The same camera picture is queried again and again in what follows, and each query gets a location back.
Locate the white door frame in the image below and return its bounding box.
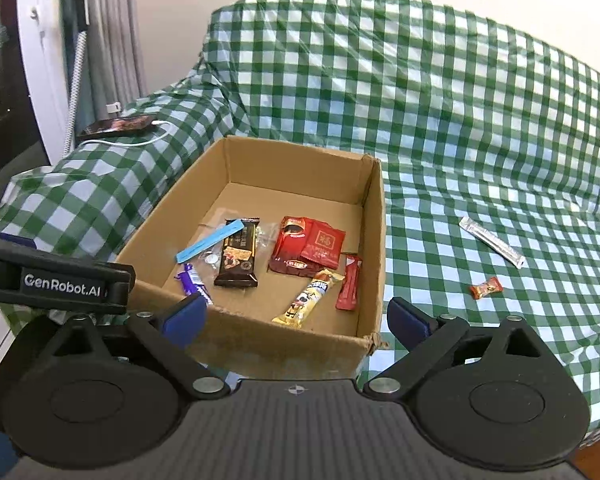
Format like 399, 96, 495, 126
16, 0, 77, 163

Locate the white stick packet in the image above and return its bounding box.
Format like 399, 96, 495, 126
458, 216, 527, 270

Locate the dark phone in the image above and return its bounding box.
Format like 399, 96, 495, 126
75, 115, 157, 142

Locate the purple snack packet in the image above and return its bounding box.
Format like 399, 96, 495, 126
175, 264, 214, 307

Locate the grey curtain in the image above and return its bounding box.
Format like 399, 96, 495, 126
86, 0, 147, 117

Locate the cardboard box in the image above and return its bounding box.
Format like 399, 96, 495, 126
115, 135, 387, 381

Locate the dark brown snack bar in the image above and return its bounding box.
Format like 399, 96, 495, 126
214, 217, 261, 289

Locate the smartphone with white cable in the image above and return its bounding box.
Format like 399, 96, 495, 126
77, 120, 174, 149

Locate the small orange candy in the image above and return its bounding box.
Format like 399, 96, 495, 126
469, 276, 504, 301

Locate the blue stick packet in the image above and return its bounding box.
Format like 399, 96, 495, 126
175, 218, 245, 264

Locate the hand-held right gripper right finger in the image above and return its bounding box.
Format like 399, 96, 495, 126
362, 297, 556, 403

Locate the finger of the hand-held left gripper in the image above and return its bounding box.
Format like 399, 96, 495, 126
0, 230, 38, 251

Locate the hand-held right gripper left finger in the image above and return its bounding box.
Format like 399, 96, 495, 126
35, 294, 232, 402

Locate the clear plastic packet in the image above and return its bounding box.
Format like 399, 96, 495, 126
198, 209, 282, 272

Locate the yellow snack bar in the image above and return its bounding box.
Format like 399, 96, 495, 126
271, 269, 346, 330

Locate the garment steamer with braided hose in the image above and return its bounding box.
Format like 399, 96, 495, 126
49, 0, 92, 157

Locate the red stick packet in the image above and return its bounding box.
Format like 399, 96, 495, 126
335, 254, 364, 312

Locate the large red coffee packet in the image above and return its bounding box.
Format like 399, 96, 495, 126
268, 215, 327, 278

